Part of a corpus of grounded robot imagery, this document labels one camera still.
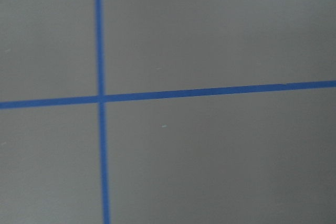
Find blue tape grid lines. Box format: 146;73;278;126
1;0;335;223

